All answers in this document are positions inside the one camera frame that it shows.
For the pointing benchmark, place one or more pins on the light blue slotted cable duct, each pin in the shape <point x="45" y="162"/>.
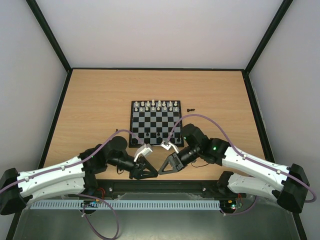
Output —
<point x="74" y="204"/>

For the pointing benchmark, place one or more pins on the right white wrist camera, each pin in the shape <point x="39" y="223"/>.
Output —
<point x="166" y="144"/>

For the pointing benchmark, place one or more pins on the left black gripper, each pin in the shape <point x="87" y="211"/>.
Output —
<point x="137" y="171"/>

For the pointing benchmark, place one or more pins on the black and silver chessboard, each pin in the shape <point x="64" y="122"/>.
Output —
<point x="154" y="122"/>

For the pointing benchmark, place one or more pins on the right black frame post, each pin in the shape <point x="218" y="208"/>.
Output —
<point x="272" y="27"/>

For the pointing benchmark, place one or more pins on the left circuit board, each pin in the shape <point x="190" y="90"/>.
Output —
<point x="91" y="203"/>

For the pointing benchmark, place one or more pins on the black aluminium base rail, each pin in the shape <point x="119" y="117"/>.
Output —
<point x="203" y="188"/>

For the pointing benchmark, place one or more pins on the circuit board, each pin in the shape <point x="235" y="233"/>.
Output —
<point x="231" y="204"/>
<point x="91" y="203"/>

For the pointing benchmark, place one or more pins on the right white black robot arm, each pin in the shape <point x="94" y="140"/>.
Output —
<point x="285" y="185"/>

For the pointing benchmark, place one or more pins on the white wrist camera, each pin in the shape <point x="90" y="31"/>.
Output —
<point x="144" y="150"/>
<point x="166" y="144"/>

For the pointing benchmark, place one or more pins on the right circuit board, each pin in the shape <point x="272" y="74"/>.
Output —
<point x="231" y="204"/>

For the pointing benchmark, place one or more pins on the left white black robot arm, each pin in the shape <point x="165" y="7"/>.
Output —
<point x="74" y="176"/>

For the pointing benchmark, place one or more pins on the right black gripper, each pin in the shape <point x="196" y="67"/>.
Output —
<point x="178" y="161"/>

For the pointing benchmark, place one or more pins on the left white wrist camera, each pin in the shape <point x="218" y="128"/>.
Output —
<point x="144" y="150"/>

